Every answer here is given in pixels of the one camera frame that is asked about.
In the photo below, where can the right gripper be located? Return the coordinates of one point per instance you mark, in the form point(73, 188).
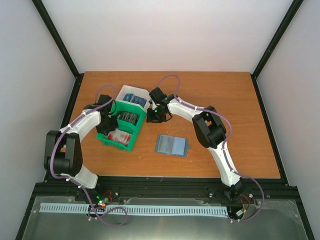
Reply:
point(151, 120)

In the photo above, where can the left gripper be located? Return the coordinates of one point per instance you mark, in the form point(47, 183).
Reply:
point(114, 125)

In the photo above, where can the green bin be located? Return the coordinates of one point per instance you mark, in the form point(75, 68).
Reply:
point(121, 106)
point(103, 139)

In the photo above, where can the teal card holder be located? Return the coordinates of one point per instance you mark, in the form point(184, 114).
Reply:
point(172, 145)

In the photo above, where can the white bin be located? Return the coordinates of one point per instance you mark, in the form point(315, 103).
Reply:
point(136, 91)

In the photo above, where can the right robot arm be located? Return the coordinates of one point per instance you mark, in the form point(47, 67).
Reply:
point(210, 133)

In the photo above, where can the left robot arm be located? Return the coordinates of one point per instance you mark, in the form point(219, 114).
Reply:
point(63, 157)

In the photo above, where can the red white card stack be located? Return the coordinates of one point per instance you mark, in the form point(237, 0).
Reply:
point(119, 136)

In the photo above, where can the black card stack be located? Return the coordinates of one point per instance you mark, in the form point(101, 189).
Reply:
point(129, 117)

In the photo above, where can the blue card stack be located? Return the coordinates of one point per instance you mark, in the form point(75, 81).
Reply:
point(130, 97)

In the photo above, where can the small electronics board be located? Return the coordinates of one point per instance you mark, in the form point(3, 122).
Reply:
point(104, 201)

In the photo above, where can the black frame post left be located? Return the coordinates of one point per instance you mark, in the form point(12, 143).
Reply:
point(48, 22)

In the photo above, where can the black frame post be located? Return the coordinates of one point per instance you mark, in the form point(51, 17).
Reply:
point(284, 24)
point(48, 22)

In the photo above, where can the light blue cable duct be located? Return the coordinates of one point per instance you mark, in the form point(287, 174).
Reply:
point(136, 210)

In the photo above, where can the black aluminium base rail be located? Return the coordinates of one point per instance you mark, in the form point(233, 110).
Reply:
point(209, 190)

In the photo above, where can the metal base plate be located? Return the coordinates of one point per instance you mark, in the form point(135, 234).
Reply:
point(278, 220)

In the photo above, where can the black frame post right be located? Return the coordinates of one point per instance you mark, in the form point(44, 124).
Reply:
point(284, 24)

